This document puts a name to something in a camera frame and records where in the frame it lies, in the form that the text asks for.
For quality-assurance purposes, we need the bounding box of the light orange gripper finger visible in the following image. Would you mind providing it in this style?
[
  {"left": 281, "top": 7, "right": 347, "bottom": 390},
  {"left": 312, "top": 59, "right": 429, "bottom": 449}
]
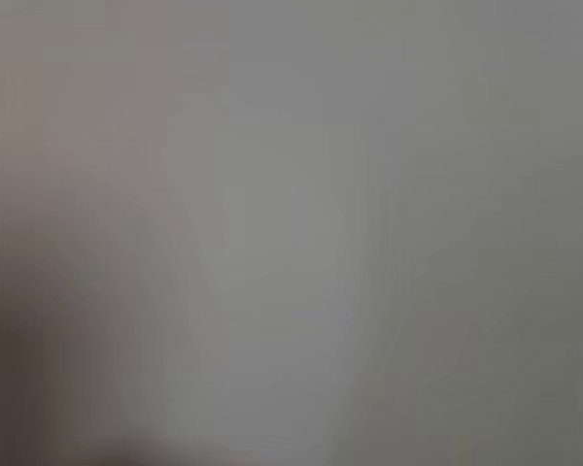
[{"left": 0, "top": 203, "right": 142, "bottom": 466}]

